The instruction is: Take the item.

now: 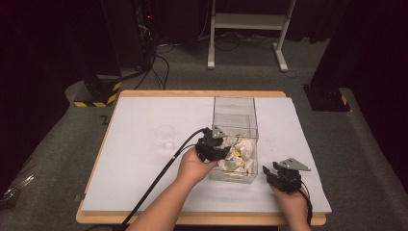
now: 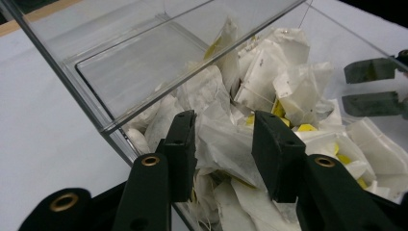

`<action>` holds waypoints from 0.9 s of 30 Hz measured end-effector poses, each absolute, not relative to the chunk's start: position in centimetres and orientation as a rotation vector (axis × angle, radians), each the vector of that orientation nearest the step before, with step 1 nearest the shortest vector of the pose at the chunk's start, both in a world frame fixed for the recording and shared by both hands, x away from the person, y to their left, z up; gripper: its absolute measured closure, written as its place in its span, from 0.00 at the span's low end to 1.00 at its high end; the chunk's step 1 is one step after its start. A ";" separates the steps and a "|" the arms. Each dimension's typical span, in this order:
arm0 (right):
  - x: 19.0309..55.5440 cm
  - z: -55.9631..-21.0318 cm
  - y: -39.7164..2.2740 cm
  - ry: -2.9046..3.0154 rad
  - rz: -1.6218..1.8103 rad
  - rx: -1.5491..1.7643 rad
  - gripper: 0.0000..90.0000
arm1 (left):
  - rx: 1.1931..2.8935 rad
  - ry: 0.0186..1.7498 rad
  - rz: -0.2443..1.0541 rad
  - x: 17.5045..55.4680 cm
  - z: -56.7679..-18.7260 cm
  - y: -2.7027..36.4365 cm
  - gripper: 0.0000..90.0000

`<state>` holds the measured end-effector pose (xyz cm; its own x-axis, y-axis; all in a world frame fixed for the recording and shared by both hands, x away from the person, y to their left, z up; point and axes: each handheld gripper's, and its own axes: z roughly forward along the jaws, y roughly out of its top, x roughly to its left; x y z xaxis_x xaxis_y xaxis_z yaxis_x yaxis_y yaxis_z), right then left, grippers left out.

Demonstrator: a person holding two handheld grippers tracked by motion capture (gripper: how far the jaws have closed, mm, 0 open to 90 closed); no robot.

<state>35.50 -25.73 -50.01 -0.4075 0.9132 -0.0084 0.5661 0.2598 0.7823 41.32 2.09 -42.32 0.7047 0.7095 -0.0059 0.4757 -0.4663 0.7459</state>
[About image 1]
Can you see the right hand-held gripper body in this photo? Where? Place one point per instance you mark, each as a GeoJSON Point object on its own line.
{"type": "Point", "coordinates": [290, 178]}

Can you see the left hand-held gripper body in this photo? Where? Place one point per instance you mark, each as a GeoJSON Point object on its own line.
{"type": "Point", "coordinates": [208, 147]}

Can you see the pile of white wrappers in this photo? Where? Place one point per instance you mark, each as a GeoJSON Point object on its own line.
{"type": "Point", "coordinates": [242, 154]}

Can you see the clear plastic box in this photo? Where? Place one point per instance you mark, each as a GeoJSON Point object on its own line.
{"type": "Point", "coordinates": [235, 118]}

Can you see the person's left hand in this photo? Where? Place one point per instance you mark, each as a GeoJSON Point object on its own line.
{"type": "Point", "coordinates": [195, 168]}

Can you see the person's right hand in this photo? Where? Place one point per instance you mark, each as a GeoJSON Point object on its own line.
{"type": "Point", "coordinates": [292, 205]}

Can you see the clear glass cup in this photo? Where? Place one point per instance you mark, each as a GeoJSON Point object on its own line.
{"type": "Point", "coordinates": [165, 138]}

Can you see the wooden table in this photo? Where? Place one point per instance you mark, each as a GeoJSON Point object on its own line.
{"type": "Point", "coordinates": [198, 93]}

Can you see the white table sheet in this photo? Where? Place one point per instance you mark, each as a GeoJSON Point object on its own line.
{"type": "Point", "coordinates": [134, 160]}

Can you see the black stand base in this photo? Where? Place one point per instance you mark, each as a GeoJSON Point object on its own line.
{"type": "Point", "coordinates": [325, 97]}

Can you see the black stand with striped base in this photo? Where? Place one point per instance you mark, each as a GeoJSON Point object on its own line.
{"type": "Point", "coordinates": [99, 93]}

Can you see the white metal stand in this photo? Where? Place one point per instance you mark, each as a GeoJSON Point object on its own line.
{"type": "Point", "coordinates": [248, 20]}

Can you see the black computer tower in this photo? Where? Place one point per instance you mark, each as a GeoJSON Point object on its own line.
{"type": "Point", "coordinates": [145, 29]}

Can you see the grey tape piece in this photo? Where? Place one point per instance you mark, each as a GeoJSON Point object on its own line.
{"type": "Point", "coordinates": [80, 197]}

